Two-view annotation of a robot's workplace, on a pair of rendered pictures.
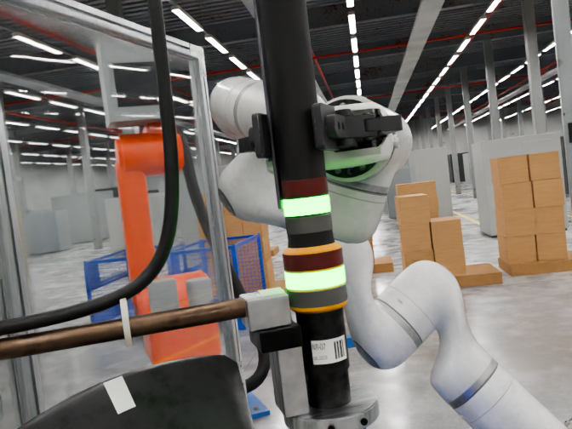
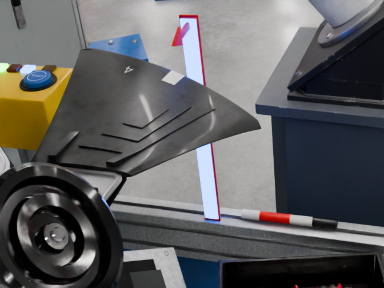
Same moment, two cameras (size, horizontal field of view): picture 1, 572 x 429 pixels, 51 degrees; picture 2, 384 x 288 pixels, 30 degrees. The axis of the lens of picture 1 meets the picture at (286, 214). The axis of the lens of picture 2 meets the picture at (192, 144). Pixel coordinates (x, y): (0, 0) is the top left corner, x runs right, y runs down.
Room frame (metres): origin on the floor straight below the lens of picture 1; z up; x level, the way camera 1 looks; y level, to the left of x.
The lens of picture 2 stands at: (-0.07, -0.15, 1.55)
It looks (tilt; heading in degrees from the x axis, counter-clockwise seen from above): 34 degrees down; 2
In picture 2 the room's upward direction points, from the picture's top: 7 degrees counter-clockwise
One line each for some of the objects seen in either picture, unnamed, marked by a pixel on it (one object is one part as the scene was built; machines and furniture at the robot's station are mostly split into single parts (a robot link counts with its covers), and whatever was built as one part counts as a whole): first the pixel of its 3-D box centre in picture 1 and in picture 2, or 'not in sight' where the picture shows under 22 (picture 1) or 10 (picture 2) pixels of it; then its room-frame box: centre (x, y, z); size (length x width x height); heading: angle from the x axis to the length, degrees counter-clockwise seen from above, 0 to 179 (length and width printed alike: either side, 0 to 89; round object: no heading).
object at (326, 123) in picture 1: (346, 126); not in sight; (0.43, -0.05, 1.63); 0.07 x 0.03 x 0.03; 160
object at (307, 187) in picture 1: (304, 187); not in sight; (0.43, -0.02, 1.59); 0.03 x 0.03 x 0.01
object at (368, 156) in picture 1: (334, 137); not in sight; (0.53, -0.05, 1.63); 0.11 x 0.10 x 0.07; 160
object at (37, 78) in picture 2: not in sight; (38, 80); (0.86, 0.10, 1.08); 0.04 x 0.04 x 0.02
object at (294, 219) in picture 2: not in sight; (288, 219); (0.73, -0.25, 0.87); 0.14 x 0.01 x 0.01; 71
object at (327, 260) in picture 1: (312, 258); not in sight; (0.43, -0.02, 1.54); 0.04 x 0.04 x 0.01
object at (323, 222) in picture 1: (308, 223); not in sight; (0.43, -0.02, 1.57); 0.03 x 0.03 x 0.01
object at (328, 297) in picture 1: (317, 293); not in sight; (0.43, -0.02, 1.52); 0.04 x 0.04 x 0.01
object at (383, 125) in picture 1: (365, 129); not in sight; (0.49, -0.07, 1.63); 0.08 x 0.06 x 0.01; 40
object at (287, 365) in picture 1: (311, 353); not in sight; (0.43, -0.01, 1.47); 0.09 x 0.07 x 0.10; 105
